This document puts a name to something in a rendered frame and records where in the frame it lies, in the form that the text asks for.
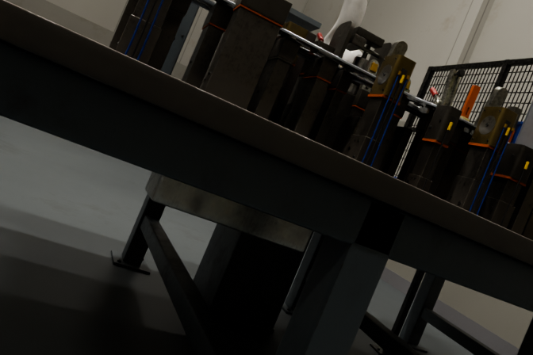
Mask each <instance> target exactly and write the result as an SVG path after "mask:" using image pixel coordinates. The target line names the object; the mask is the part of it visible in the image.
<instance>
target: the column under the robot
mask: <svg viewBox="0 0 533 355"><path fill-rule="evenodd" d="M313 232H314V231H313ZM313 232H312V234H311V235H310V238H309V240H308V243H307V245H306V248H305V250H304V252H299V251H296V250H292V249H290V248H287V247H284V246H281V245H278V244H276V243H273V242H269V241H267V240H264V239H261V238H258V237H255V236H253V235H249V234H246V233H243V232H241V231H237V230H235V229H232V228H230V227H226V226H223V225H220V224H218V223H217V225H216V227H215V229H214V232H213V234H212V237H211V239H210V241H209V244H208V246H207V248H206V250H205V253H204V255H203V258H202V260H201V263H200V265H199V267H198V269H197V272H196V274H195V277H194V279H193V281H194V283H195V284H196V286H197V289H198V290H199V292H200V293H201V295H202V297H203V299H204V300H205V302H206V304H207V305H208V307H209V310H210V311H211V312H212V314H213V316H214V317H216V318H219V319H224V320H228V321H231V322H234V323H239V324H243V325H246V326H252V327H254V328H258V329H261V330H267V331H270V332H274V329H273V328H274V325H275V323H276V321H277V319H278V316H279V314H280V311H281V309H282V306H283V304H284V302H285V300H286V297H287V295H288V292H289V290H290V287H291V285H292V283H293V280H294V278H295V276H296V274H297V271H298V268H299V266H300V264H301V261H302V259H303V257H304V255H305V251H306V250H307V247H308V245H309V242H310V240H311V238H312V236H313Z"/></svg>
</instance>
